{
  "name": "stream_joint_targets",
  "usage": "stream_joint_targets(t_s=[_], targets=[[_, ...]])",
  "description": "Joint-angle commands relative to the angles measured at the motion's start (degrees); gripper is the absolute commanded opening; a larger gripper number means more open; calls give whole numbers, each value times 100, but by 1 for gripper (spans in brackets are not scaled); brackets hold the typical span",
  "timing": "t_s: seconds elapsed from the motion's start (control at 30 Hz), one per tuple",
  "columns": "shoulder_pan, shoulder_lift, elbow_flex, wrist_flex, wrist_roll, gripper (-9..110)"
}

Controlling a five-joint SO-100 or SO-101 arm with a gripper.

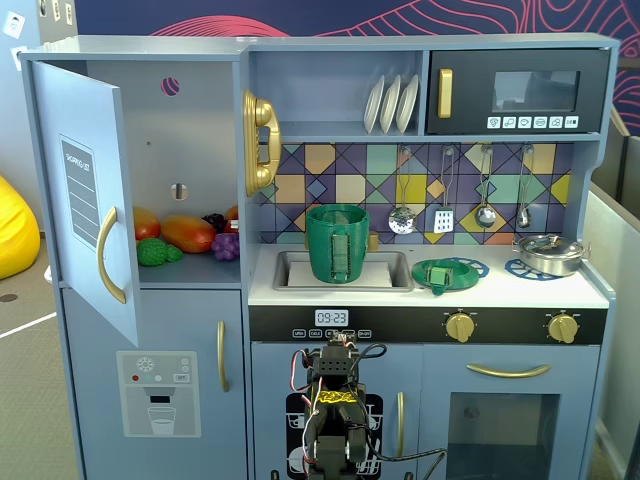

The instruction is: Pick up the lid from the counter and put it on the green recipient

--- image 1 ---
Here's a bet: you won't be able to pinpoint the green 3D printed lid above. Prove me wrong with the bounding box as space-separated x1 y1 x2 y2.
411 257 481 296

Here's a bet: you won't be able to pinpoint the steel toy pot with lid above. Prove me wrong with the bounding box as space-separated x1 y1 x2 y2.
511 233 591 278

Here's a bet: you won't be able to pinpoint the green 3D printed container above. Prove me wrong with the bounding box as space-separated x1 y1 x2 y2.
305 203 372 284

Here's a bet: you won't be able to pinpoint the grey toy sink basin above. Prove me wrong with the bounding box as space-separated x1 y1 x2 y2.
272 249 415 294

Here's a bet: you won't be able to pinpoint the steel toy skimmer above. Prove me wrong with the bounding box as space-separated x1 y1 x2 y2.
388 145 418 235

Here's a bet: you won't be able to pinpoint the purple toy grapes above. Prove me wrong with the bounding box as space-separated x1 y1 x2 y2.
211 232 241 261

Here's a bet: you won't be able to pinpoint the steel toy slotted spatula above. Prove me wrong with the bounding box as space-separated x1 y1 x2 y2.
432 145 456 235

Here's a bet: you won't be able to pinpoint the orange red toy mango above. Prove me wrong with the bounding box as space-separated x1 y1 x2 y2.
160 214 217 255

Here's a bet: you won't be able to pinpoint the gold toy telephone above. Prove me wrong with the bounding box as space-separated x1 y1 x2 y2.
242 89 282 197

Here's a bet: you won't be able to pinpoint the white toy plate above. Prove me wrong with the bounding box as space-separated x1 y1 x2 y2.
395 73 420 134
363 74 386 135
379 74 403 135

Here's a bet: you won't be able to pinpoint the gold stove knob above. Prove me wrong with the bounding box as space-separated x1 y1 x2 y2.
444 310 476 344
547 312 581 345

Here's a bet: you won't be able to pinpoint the steel toy ladle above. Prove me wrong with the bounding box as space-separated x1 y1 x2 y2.
473 144 497 229

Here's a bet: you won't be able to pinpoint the green toy broccoli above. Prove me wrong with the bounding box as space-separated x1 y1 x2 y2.
136 237 184 267

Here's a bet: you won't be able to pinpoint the red yellow toy peach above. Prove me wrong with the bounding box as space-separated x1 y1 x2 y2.
132 206 162 241

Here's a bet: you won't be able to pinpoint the blue wooden toy kitchen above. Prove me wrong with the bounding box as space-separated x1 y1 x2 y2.
19 33 621 480

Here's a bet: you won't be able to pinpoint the steel toy spoon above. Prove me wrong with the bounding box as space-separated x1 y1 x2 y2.
516 143 534 229

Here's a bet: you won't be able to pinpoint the black toy microwave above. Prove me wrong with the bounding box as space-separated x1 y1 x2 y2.
424 48 612 136

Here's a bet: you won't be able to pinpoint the blue shopping list fridge door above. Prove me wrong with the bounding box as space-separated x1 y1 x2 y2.
30 60 141 349

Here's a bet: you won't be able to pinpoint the grey desk divider panel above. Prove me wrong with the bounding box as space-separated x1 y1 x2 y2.
584 189 640 480

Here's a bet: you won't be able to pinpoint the yellow beanbag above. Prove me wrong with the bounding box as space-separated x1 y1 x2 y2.
0 174 41 280

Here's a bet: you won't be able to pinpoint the gold freezer door handle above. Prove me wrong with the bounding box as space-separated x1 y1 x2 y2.
216 319 231 393

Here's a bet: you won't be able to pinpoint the gold microwave door handle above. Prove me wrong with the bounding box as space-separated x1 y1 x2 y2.
438 68 454 119

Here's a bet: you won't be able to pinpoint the gold dishwasher door handle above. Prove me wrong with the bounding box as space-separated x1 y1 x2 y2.
396 391 406 459

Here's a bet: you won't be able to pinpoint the gold curved fridge door handle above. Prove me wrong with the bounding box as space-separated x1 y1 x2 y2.
97 205 128 305

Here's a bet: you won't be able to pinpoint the black camera cable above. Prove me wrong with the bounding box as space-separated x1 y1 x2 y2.
367 434 449 480

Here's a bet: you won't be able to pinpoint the gold oven door handle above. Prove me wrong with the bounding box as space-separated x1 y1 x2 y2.
466 363 553 379

